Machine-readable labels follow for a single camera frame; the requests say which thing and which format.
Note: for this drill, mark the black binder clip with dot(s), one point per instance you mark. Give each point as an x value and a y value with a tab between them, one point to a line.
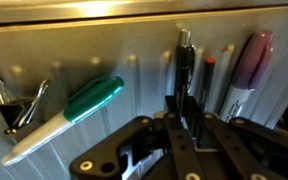
12	111

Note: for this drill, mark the red tipped black pen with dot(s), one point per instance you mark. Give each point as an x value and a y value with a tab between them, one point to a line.
208	83

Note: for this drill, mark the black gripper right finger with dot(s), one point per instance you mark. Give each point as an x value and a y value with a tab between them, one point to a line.
267	140

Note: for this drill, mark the purple capped marker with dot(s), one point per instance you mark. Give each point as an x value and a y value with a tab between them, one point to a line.
250	63

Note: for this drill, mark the green capped marker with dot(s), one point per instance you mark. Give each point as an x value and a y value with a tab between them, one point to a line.
90	98

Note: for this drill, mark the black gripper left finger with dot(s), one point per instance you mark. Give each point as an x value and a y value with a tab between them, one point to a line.
100	153

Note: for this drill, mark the black click pen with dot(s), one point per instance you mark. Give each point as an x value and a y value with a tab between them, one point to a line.
184	66

